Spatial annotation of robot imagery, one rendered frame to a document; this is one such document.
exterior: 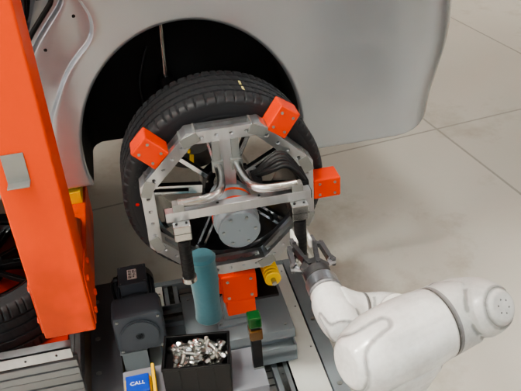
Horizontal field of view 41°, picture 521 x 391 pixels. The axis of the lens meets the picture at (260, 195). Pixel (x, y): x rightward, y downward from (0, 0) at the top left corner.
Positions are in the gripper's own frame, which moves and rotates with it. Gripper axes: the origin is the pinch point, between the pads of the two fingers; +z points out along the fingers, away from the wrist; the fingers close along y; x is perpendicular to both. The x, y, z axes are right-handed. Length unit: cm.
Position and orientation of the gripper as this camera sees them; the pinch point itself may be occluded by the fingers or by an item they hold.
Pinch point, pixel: (301, 237)
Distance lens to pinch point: 205.0
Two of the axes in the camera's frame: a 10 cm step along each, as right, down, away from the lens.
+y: 9.7, -1.7, 1.5
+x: -0.6, -8.4, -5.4
